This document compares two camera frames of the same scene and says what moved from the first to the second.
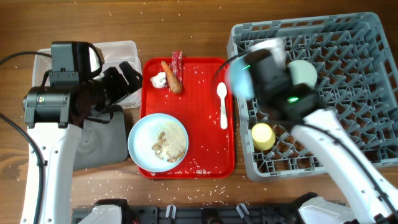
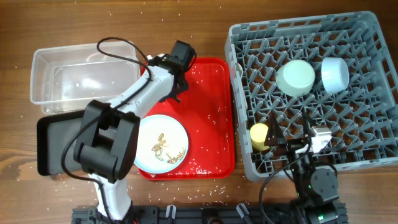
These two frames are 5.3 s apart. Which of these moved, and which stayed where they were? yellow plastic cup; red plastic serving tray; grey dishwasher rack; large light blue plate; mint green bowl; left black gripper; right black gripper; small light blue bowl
Moved: left black gripper; small light blue bowl; right black gripper
Stayed: grey dishwasher rack; mint green bowl; large light blue plate; yellow plastic cup; red plastic serving tray
